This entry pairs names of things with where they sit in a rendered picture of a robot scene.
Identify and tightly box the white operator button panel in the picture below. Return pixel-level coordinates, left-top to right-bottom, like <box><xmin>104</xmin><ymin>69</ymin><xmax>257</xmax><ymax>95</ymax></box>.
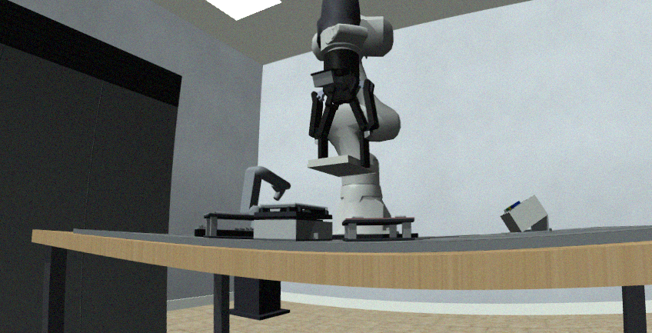
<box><xmin>501</xmin><ymin>195</ymin><xmax>552</xmax><ymax>235</ymax></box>

